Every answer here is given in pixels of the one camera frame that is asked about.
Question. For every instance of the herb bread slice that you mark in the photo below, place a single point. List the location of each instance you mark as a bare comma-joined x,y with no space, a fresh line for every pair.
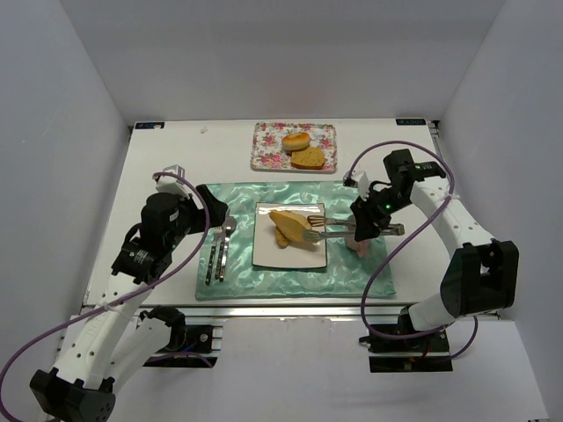
281,239
311,158

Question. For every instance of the white square plate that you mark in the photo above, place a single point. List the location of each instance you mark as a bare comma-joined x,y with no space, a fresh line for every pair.
297,256

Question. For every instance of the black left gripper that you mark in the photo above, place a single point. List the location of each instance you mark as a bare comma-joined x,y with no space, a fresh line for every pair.
204,209

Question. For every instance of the herb bread slice back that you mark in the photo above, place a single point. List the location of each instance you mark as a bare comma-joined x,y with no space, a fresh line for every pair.
311,158

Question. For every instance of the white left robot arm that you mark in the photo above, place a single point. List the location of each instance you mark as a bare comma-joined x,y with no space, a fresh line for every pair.
83,383

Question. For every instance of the floral rectangular tray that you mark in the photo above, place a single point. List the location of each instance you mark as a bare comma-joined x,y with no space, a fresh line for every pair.
268,154

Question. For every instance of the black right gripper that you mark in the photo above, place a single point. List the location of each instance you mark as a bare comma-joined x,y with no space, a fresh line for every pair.
365,218

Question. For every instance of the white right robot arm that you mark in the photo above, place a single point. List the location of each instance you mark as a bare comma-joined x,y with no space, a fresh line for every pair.
482,272

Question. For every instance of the blue label sticker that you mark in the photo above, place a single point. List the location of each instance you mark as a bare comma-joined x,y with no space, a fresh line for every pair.
410,122
149,125

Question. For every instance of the herb bread slice front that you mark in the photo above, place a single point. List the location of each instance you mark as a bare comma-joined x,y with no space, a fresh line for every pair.
281,239

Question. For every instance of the round bagel bun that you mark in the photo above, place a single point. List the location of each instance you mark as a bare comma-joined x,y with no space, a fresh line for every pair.
295,141

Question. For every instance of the large triangular bread loaf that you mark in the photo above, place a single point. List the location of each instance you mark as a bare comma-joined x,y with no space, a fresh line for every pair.
291,224

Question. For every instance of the aluminium table edge rail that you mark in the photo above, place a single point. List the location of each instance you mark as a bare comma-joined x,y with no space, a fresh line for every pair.
371,310

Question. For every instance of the silver spoon patterned handle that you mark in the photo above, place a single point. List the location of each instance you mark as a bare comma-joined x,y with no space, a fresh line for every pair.
229,227

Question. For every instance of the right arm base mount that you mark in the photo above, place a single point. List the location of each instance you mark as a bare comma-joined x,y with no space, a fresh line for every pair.
398,348

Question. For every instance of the metal serving tongs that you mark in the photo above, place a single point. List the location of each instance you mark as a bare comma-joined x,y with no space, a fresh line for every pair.
323,228

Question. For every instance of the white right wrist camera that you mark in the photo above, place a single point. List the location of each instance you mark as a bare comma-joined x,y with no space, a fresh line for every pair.
358,180

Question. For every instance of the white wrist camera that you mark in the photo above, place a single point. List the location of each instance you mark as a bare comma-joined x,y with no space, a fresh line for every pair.
172,181
358,180

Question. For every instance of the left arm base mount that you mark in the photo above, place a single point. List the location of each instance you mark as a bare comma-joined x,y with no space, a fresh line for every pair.
192,342

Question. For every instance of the blue label sticker left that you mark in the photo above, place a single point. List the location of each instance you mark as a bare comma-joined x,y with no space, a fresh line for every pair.
149,125

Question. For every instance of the blue label sticker right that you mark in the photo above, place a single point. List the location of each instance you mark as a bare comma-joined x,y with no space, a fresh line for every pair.
410,122

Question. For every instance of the silver fork patterned handle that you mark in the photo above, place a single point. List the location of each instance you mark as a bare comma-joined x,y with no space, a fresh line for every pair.
216,251

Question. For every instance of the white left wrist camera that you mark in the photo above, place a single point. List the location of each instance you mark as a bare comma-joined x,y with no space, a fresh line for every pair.
172,181

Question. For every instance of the green satin placemat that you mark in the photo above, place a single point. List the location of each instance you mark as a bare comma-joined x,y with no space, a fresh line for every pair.
258,267

